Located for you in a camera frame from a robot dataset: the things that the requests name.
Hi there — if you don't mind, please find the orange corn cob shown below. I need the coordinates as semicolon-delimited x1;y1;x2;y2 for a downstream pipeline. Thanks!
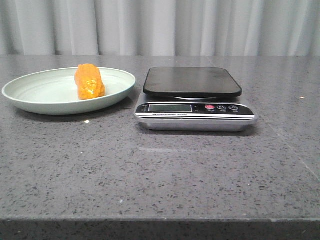
74;63;106;100

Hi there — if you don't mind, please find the white pleated curtain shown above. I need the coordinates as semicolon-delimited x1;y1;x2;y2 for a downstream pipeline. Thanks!
0;0;320;56

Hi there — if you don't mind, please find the pale green round plate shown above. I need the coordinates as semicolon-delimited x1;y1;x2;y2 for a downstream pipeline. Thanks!
2;67;136;115

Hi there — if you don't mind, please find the black silver kitchen scale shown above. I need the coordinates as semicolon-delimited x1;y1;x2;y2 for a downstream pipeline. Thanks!
134;67;258;132

